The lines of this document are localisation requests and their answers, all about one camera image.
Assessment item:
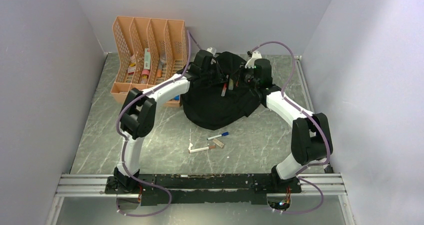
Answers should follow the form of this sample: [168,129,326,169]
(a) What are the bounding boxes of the red pen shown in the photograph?
[220,83,228,97]

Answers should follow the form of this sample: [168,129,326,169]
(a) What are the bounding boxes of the yellow highlighter pen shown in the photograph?
[228,78,234,91]

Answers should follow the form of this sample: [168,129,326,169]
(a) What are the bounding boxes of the white brown pen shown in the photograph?
[188,144,216,154]

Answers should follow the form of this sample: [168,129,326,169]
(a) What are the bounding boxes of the red white staples box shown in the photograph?
[127,63,136,74]

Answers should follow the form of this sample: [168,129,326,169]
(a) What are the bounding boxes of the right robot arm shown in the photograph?
[239,58,333,180]

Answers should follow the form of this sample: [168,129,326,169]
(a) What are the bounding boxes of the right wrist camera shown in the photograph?
[244,51,262,69]

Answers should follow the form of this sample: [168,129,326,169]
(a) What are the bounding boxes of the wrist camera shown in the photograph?
[244,51,262,69]
[206,47,217,56]

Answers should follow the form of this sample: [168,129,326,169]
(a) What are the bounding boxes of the peach plastic desk organizer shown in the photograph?
[110,16,190,104]

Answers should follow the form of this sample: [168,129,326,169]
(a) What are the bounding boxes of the black student backpack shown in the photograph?
[180,51,261,130]

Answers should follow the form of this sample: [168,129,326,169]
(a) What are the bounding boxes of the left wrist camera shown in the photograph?
[206,47,217,56]

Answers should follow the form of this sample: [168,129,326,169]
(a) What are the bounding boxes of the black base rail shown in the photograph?
[104,173,302,206]

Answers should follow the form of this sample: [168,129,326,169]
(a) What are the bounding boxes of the small brown eraser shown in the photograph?
[212,138,225,149]

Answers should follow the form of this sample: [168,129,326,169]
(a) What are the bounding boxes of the blue white marker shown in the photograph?
[206,132,230,141]

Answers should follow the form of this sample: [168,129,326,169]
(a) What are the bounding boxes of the orange marker pen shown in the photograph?
[156,59,166,78]

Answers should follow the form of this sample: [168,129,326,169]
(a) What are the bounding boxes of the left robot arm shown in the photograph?
[113,47,225,192]

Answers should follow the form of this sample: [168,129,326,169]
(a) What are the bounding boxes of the aluminium frame rail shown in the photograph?
[55,173,347,198]

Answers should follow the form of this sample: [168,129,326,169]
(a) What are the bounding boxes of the teal stationery box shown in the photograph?
[143,48,152,70]

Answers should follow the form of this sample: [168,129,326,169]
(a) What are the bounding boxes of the pink crayon tube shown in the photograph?
[139,69,150,84]

